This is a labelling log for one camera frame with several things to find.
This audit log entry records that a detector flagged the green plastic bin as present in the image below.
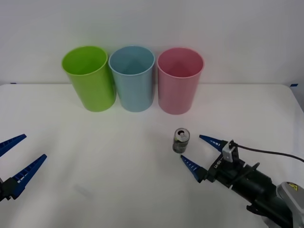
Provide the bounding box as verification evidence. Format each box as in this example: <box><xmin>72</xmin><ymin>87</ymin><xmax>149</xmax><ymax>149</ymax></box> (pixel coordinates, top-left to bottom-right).
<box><xmin>61</xmin><ymin>46</ymin><xmax>117</xmax><ymax>113</ymax></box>

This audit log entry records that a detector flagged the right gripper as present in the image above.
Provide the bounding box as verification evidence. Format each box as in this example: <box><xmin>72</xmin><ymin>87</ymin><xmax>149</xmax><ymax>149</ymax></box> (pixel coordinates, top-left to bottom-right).
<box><xmin>180</xmin><ymin>134</ymin><xmax>247</xmax><ymax>190</ymax></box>

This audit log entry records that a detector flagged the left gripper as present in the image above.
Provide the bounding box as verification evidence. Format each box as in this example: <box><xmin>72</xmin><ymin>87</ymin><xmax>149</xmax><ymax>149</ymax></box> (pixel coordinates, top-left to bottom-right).
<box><xmin>0</xmin><ymin>134</ymin><xmax>48</xmax><ymax>203</ymax></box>

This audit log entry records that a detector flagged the pink plastic bin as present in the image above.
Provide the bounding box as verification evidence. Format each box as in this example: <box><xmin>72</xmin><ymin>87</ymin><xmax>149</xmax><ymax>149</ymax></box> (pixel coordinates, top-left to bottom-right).
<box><xmin>157</xmin><ymin>47</ymin><xmax>205</xmax><ymax>115</ymax></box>

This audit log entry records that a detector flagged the dark drink can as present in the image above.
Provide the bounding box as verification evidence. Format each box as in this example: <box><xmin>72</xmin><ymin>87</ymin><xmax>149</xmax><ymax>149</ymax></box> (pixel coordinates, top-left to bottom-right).
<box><xmin>172</xmin><ymin>128</ymin><xmax>190</xmax><ymax>154</ymax></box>

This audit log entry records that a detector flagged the pale blue plastic bin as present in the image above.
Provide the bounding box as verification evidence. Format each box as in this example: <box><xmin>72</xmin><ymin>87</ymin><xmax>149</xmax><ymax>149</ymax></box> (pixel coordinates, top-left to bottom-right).
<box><xmin>108</xmin><ymin>46</ymin><xmax>156</xmax><ymax>113</ymax></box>

